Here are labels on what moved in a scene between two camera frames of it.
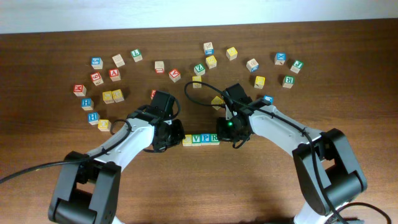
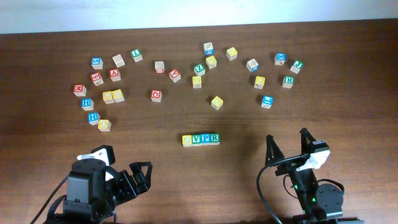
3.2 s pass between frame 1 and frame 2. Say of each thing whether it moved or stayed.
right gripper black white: moved
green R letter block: stayed
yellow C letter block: stayed
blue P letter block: stayed
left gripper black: moved
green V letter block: stayed
